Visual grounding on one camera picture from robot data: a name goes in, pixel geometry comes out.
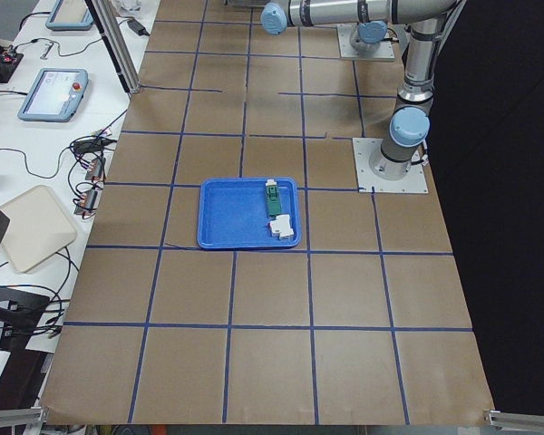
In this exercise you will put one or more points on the white red relay module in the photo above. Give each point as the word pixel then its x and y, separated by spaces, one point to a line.
pixel 281 227

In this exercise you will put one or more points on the green white terminal block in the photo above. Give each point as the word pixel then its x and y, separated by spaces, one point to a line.
pixel 274 207

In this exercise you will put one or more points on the blue plastic tray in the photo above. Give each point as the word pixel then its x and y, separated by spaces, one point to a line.
pixel 233 214

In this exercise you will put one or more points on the black power adapter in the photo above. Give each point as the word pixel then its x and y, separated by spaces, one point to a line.
pixel 137 27

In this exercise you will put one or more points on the beige plastic tray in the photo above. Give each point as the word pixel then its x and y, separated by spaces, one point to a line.
pixel 38 228

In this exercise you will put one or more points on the near blue teach pendant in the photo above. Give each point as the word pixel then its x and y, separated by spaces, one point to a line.
pixel 55 95

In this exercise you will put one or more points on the blue teach pendant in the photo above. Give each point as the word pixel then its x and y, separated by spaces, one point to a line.
pixel 55 95
pixel 69 15

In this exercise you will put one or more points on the far blue teach pendant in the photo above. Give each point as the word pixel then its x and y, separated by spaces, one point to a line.
pixel 69 15

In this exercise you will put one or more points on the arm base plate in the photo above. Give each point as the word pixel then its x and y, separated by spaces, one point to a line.
pixel 369 41
pixel 376 174

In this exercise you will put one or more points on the aluminium frame post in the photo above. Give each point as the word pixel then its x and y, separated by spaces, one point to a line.
pixel 110 32

